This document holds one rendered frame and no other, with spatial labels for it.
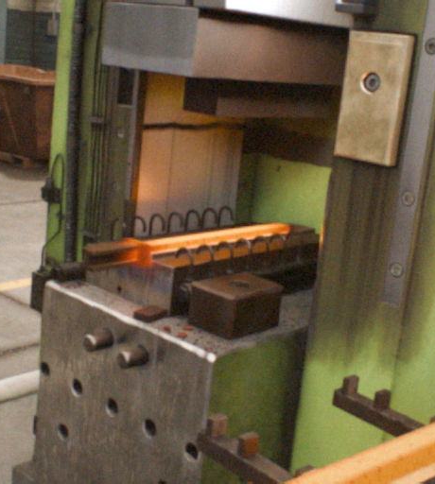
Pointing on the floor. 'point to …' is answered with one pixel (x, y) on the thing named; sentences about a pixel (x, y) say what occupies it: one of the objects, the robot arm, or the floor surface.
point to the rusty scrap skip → (19, 112)
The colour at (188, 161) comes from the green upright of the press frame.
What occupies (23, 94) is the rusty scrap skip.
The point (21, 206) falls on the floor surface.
